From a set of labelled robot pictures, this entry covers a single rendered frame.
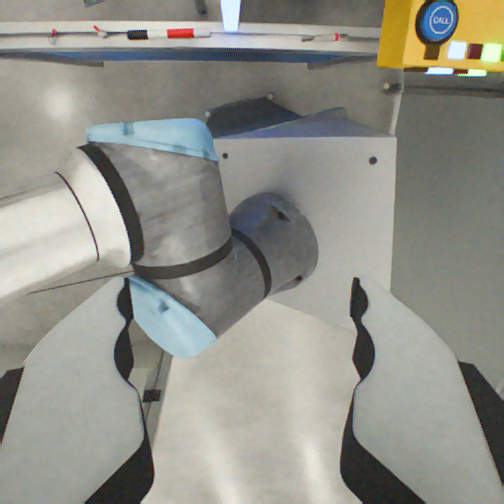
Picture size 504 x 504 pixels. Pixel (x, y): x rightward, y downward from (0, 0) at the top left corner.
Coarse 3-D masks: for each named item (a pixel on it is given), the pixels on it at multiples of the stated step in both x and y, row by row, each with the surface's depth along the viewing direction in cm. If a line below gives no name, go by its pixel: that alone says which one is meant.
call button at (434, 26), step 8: (432, 8) 38; (440, 8) 38; (448, 8) 38; (424, 16) 39; (432, 16) 38; (440, 16) 38; (448, 16) 38; (424, 24) 39; (432, 24) 39; (440, 24) 39; (448, 24) 39; (424, 32) 39; (432, 32) 39; (440, 32) 39; (448, 32) 39
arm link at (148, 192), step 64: (128, 128) 28; (192, 128) 29; (0, 192) 24; (64, 192) 26; (128, 192) 27; (192, 192) 31; (0, 256) 23; (64, 256) 26; (128, 256) 29; (192, 256) 33
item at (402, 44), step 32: (416, 0) 38; (448, 0) 38; (480, 0) 38; (384, 32) 46; (416, 32) 40; (480, 32) 40; (384, 64) 46; (416, 64) 42; (448, 64) 42; (480, 64) 42
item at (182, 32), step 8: (128, 32) 55; (136, 32) 55; (144, 32) 55; (152, 32) 55; (160, 32) 55; (168, 32) 55; (176, 32) 55; (184, 32) 55; (192, 32) 55; (200, 32) 55; (208, 32) 55
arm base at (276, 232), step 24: (240, 216) 45; (264, 216) 44; (288, 216) 44; (240, 240) 41; (264, 240) 42; (288, 240) 43; (312, 240) 45; (264, 264) 41; (288, 264) 44; (312, 264) 47; (288, 288) 48
